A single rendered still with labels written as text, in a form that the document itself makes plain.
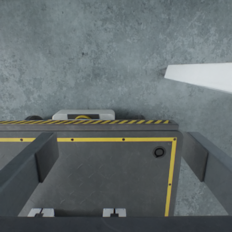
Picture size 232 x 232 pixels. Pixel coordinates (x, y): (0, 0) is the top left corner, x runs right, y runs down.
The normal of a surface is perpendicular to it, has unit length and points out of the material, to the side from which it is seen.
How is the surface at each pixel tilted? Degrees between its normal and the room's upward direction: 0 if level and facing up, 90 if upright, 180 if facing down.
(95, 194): 0
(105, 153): 0
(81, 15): 0
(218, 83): 90
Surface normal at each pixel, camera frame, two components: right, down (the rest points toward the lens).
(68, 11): 0.00, 0.28
